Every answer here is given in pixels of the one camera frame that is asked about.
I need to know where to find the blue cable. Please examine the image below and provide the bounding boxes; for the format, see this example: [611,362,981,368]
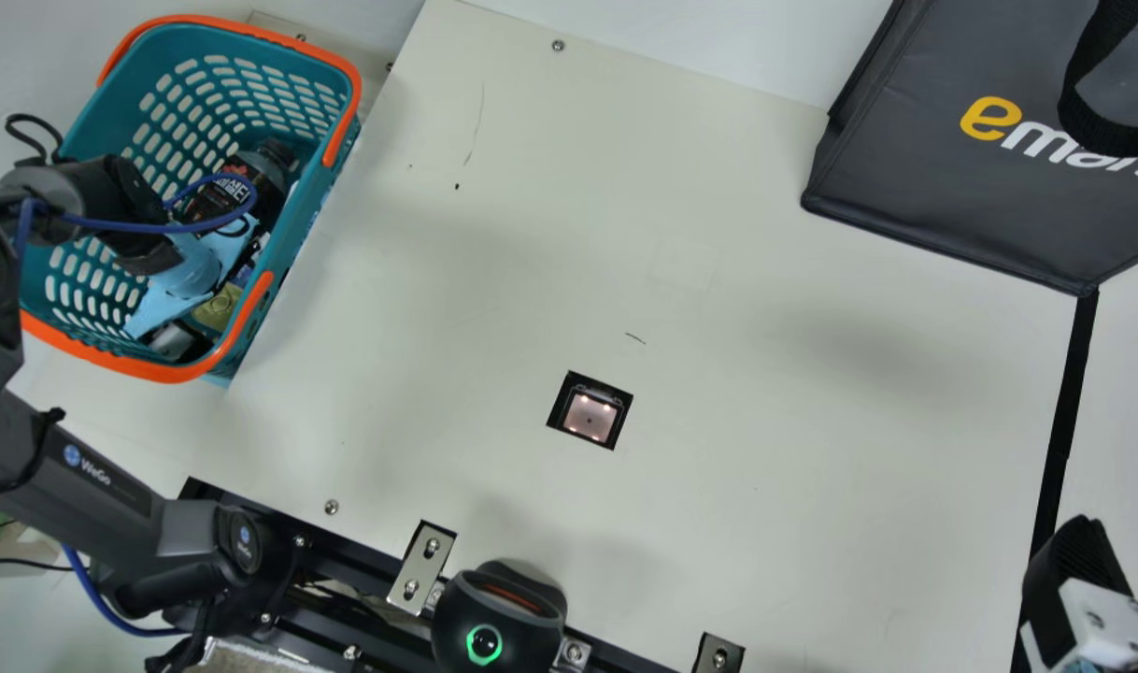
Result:
[62,545,192,639]
[13,171,260,246]

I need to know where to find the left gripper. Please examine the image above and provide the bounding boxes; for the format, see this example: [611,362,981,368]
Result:
[123,220,263,364]

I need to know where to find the small square scanner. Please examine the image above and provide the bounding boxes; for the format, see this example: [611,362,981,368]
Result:
[546,370,634,451]

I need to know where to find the gold rectangular tin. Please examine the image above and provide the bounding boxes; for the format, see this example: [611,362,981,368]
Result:
[193,283,246,335]

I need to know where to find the black cable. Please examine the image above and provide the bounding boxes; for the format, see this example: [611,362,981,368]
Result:
[6,114,65,167]

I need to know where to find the dark grey bag with straps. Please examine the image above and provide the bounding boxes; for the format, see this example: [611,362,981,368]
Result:
[801,0,1138,297]

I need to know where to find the teal shopping basket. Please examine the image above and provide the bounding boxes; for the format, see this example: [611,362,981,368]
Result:
[18,14,364,385]

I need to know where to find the black strip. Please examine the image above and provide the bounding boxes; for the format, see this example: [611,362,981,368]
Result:
[1010,290,1101,673]

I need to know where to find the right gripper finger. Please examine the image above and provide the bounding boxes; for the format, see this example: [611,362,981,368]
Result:
[1019,514,1138,673]

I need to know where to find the black device with green light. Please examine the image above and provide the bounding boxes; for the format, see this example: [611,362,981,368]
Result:
[431,561,568,669]

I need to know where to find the dark coffee bottle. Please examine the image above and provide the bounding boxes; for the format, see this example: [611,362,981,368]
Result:
[172,138,301,235]

